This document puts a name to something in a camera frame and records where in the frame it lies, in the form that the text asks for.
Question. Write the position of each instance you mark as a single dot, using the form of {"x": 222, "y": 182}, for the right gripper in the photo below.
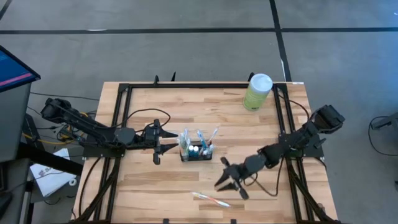
{"x": 238, "y": 174}

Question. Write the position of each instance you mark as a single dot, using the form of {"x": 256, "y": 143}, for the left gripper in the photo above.
{"x": 150, "y": 138}

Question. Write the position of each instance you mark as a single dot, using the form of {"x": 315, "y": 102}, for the blue white-capped mouthwash bottle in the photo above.
{"x": 196, "y": 149}
{"x": 190, "y": 148}

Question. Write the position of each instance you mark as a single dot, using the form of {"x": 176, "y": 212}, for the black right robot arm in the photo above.
{"x": 295, "y": 137}

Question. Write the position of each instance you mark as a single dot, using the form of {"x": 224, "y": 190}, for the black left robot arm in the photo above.
{"x": 93, "y": 130}

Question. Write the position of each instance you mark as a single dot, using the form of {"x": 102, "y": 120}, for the green disinfecting wipes canister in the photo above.
{"x": 258, "y": 90}

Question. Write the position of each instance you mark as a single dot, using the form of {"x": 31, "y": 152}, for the white tape roll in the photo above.
{"x": 73, "y": 179}

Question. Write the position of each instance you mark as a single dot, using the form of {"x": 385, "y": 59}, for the white label sticker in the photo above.
{"x": 297, "y": 82}

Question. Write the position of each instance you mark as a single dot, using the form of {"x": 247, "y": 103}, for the black support beam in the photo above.
{"x": 46, "y": 158}

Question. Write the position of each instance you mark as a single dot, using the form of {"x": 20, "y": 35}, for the white printed paper sheet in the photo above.
{"x": 49, "y": 180}

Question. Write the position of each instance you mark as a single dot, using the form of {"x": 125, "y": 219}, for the computer monitor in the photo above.
{"x": 15, "y": 71}

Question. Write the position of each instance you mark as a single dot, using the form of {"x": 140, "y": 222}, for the grey chair base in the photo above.
{"x": 388, "y": 121}

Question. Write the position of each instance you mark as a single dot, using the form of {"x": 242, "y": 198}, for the black frame clamp bracket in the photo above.
{"x": 173, "y": 77}
{"x": 156, "y": 80}
{"x": 166, "y": 221}
{"x": 250, "y": 77}
{"x": 233, "y": 221}

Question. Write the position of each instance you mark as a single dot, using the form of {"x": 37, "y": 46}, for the black aluminium table frame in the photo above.
{"x": 186, "y": 85}

